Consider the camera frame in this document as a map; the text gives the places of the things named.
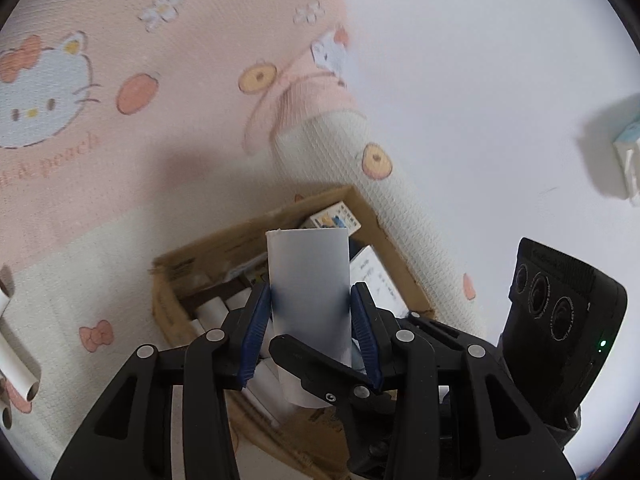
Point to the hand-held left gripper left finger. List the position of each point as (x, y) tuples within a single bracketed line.
[(255, 332)]

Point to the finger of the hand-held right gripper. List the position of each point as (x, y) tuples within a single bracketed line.
[(445, 330), (320, 375)]

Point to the white and blue packet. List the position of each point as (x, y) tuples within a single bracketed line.
[(629, 160)]

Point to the small white box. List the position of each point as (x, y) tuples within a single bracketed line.
[(375, 275)]

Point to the pink cat print blanket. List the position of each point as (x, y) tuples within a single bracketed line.
[(175, 135)]

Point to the pile of white tubes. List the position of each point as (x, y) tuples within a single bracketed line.
[(20, 365)]

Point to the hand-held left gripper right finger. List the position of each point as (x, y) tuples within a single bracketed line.
[(365, 332)]

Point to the brown cardboard box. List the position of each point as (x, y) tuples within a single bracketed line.
[(210, 250)]

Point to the small colourful printed box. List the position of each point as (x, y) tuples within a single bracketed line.
[(335, 220)]

